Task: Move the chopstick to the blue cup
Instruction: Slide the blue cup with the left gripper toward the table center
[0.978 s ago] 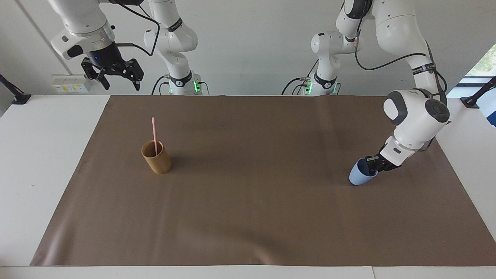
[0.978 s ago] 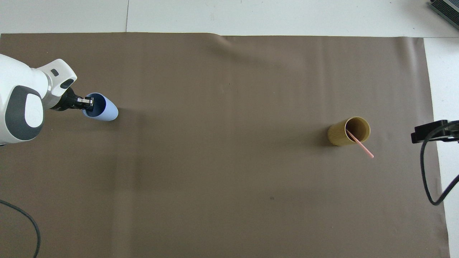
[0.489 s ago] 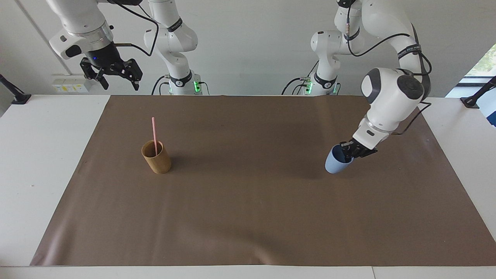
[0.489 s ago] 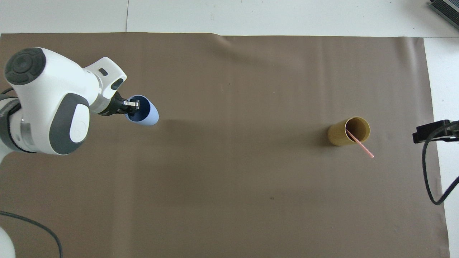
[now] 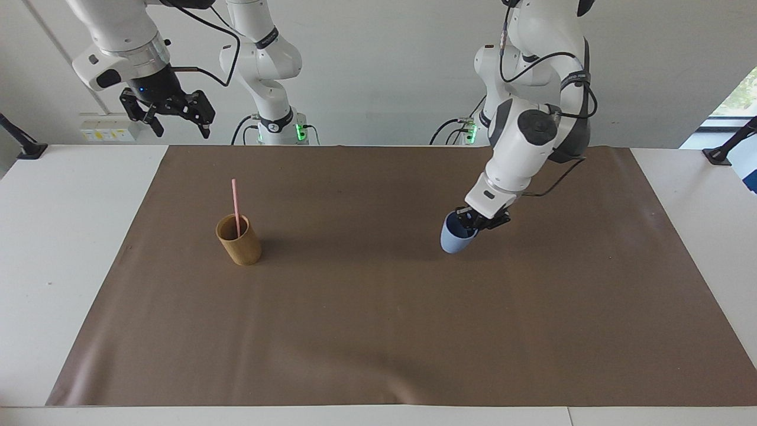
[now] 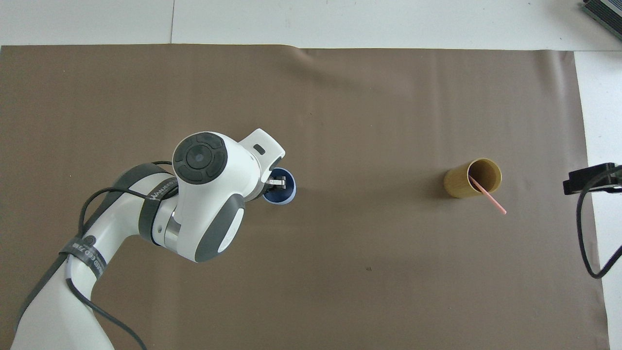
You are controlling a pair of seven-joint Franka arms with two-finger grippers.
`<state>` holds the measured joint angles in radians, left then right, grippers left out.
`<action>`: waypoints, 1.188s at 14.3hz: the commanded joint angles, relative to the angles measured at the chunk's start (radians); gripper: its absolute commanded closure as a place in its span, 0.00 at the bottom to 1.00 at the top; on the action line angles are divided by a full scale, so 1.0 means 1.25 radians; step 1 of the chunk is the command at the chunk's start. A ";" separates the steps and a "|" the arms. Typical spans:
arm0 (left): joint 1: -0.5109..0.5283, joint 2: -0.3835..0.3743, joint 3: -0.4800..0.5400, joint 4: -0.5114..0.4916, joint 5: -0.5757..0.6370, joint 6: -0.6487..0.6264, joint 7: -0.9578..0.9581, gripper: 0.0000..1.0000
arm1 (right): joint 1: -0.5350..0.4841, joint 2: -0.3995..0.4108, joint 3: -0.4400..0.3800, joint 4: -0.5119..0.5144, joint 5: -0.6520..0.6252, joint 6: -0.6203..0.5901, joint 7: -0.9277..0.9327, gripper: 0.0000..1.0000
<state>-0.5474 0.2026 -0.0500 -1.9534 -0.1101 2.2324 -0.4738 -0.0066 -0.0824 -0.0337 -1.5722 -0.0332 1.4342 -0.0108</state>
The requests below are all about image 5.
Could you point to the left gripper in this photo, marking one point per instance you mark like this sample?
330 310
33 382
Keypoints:
494 220

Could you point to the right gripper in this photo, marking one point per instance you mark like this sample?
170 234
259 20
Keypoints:
158 87

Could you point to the blue cup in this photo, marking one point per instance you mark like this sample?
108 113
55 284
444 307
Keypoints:
454 241

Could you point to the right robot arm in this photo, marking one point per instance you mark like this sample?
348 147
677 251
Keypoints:
263 56

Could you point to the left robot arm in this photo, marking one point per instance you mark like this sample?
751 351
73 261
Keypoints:
526 136

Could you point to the pink chopstick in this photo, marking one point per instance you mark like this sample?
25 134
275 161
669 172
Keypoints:
235 204

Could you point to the bamboo cup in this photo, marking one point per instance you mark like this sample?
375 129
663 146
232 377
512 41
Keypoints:
241 248

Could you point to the black stand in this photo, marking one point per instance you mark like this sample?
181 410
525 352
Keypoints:
23 145
724 151

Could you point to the blue and white object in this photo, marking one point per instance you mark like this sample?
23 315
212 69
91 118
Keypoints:
746 163

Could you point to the window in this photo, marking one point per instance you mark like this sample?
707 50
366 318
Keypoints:
736 100

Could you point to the white wall socket strip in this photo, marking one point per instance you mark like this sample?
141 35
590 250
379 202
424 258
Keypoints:
109 129

